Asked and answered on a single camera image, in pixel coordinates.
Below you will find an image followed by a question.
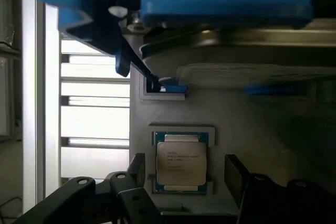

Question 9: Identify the aluminium frame profile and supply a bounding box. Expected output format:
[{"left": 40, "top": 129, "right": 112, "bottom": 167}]
[{"left": 20, "top": 0, "right": 62, "bottom": 210}]

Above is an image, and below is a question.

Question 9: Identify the CPU with silver heat spreader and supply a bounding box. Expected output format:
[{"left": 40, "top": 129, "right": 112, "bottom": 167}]
[{"left": 152, "top": 130, "right": 211, "bottom": 195}]

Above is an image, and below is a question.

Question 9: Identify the silver disk drive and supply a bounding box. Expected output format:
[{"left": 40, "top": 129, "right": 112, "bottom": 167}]
[{"left": 138, "top": 27, "right": 336, "bottom": 78}]

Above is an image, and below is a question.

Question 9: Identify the grey printed parts rack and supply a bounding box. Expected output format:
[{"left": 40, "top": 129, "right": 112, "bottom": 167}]
[{"left": 129, "top": 63, "right": 336, "bottom": 224}]

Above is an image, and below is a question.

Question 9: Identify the small blue clip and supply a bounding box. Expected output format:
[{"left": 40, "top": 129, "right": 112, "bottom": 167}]
[
  {"left": 159, "top": 77, "right": 188, "bottom": 94},
  {"left": 245, "top": 83, "right": 295, "bottom": 96}
]

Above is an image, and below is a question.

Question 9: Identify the grey storage shelf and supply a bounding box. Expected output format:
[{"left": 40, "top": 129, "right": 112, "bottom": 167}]
[{"left": 0, "top": 0, "right": 23, "bottom": 142}]

